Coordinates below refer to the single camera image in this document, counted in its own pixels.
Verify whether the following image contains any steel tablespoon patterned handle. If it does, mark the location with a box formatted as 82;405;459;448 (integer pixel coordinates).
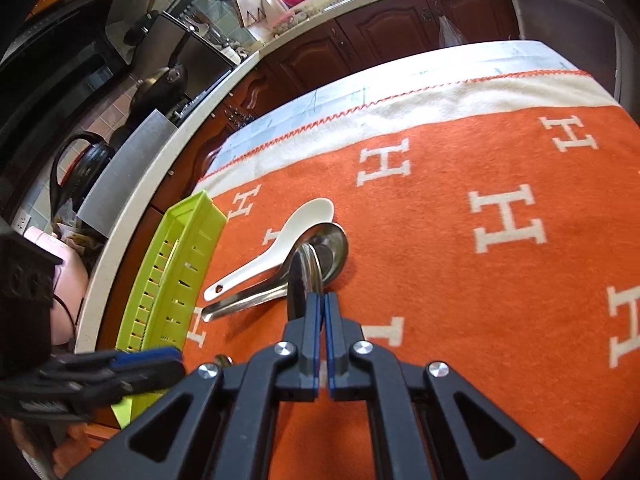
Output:
286;242;323;321

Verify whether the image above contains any large steel soup spoon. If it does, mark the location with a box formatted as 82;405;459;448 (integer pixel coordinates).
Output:
201;222;349;323

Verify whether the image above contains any white ceramic soup spoon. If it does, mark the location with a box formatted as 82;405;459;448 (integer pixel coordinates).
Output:
204;197;334;301

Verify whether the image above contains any person's left hand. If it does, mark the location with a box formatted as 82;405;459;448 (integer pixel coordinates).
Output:
8;416;97;480

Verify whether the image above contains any pink rice cooker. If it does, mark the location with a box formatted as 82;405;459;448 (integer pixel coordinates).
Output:
25;226;89;346

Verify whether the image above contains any green plastic utensil tray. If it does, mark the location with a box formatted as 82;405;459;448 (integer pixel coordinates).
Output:
110;190;229;430

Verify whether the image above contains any stainless splash guard panel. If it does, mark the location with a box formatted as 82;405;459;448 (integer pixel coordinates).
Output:
77;110;177;237

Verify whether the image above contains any black frying pan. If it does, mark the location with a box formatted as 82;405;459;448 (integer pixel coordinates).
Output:
129;32;191;115

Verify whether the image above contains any orange H-pattern blanket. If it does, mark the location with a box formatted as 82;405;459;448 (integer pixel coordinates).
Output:
198;68;639;479

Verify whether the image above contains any white plastic bag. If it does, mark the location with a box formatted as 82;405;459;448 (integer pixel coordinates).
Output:
438;15;468;48

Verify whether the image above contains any stainless dishwasher cabinet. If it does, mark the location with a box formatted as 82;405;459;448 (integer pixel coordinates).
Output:
512;0;639;119

